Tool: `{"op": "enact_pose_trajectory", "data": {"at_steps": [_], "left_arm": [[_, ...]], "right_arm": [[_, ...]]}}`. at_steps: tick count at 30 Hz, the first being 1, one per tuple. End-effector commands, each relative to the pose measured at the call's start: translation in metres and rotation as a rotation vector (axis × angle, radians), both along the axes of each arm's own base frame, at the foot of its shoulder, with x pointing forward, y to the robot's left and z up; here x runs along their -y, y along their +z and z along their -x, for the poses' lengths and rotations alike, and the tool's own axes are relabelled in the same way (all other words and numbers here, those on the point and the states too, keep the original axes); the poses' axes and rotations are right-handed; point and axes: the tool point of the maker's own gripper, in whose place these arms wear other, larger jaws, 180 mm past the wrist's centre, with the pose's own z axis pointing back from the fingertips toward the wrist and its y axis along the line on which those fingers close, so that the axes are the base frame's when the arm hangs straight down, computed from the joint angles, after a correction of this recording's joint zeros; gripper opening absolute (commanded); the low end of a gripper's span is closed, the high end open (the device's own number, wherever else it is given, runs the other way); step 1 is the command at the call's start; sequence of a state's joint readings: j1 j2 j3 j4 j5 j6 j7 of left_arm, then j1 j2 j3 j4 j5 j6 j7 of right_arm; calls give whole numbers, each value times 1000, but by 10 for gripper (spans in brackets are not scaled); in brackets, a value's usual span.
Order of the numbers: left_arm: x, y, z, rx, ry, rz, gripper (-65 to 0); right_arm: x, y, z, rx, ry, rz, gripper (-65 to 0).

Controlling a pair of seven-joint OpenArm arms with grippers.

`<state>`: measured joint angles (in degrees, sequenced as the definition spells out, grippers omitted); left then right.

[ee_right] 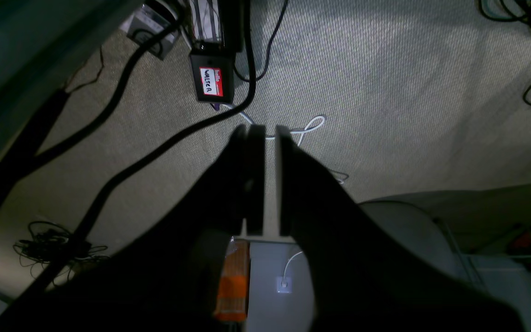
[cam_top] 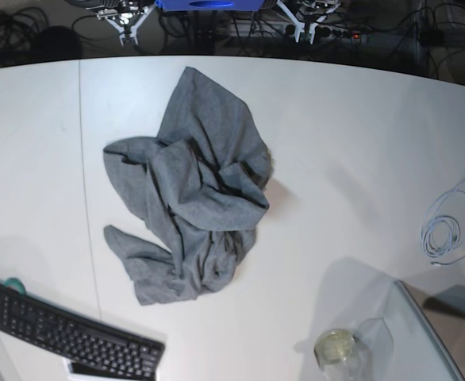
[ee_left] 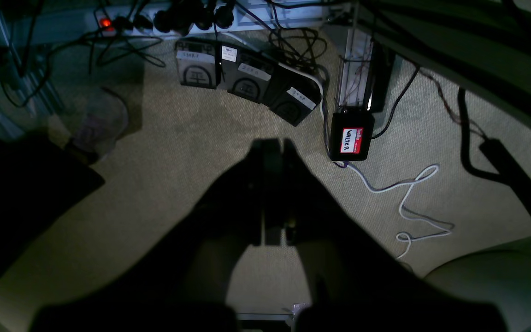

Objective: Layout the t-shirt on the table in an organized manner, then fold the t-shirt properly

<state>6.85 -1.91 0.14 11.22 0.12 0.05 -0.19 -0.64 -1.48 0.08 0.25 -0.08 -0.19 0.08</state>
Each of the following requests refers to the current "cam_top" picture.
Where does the coiled white cable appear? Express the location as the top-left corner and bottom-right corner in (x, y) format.
(421, 171), (465, 267)

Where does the green tape roll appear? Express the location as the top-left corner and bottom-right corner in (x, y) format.
(3, 278), (26, 295)

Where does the grey t-shirt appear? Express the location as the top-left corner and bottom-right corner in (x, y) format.
(103, 67), (272, 306)

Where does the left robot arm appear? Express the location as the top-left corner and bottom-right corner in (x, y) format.
(276, 0), (341, 44)

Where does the clear glass jar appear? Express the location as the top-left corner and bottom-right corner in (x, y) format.
(313, 329), (371, 381)

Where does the black computer keyboard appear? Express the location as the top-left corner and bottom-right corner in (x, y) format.
(0, 283), (165, 380)

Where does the power strip with red light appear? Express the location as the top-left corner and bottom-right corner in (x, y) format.
(284, 24), (369, 44)

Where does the blue box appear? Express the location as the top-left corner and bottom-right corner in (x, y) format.
(155, 0), (264, 11)

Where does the clear plastic box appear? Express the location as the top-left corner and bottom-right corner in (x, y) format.
(357, 279), (465, 380)

